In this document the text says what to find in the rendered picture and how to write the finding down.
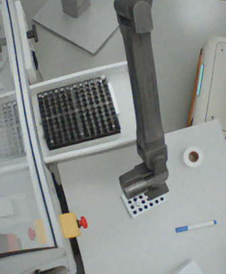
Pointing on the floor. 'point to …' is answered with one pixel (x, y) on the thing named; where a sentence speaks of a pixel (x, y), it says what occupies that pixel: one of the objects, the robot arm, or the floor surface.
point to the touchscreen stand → (79, 12)
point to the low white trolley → (88, 183)
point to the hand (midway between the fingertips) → (148, 186)
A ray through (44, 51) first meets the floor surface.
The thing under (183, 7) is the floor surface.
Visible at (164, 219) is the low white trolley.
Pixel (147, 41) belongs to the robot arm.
